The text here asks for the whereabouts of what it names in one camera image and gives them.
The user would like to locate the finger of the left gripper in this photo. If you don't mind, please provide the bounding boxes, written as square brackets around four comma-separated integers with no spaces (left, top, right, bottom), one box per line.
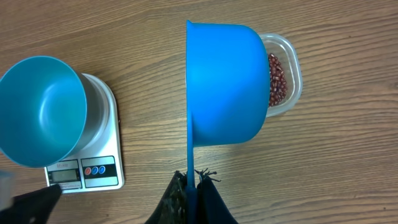
[1,184,62,224]

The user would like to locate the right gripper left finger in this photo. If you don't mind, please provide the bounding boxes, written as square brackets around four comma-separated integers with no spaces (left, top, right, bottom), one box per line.
[145,170,187,224]

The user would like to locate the red beans in container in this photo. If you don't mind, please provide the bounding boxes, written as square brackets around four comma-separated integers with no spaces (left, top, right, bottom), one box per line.
[268,53,287,107]

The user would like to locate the white digital kitchen scale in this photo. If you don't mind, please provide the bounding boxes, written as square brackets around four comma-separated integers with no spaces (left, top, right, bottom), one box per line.
[44,73,124,194]

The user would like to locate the blue plastic measuring scoop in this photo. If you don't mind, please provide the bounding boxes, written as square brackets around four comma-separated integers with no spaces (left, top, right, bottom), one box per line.
[185,21,270,223]

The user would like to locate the teal metal bowl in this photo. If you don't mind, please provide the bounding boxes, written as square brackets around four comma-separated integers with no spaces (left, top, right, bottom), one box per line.
[1,55,107,167]

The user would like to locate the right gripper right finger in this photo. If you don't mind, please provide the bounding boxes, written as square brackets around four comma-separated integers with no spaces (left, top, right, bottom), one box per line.
[195,168,238,224]

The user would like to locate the clear plastic container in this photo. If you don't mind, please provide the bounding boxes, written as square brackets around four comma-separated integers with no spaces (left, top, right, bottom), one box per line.
[260,33,303,117]

